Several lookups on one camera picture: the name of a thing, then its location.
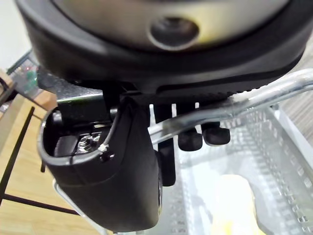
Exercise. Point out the clear crate with green items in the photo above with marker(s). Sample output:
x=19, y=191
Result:
x=25, y=76

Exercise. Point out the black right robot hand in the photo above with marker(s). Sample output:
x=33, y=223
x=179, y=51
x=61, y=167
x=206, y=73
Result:
x=102, y=61

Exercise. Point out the perforated dark metal panel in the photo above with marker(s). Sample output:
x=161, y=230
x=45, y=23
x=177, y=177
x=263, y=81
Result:
x=73, y=90

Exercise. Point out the pale yellow vegetable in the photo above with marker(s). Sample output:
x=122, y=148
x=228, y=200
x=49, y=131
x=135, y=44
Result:
x=232, y=203

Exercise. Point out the black metal frame stand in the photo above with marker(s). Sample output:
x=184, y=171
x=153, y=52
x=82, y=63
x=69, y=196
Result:
x=17, y=147

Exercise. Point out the light wooden board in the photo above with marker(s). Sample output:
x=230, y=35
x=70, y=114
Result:
x=47, y=99

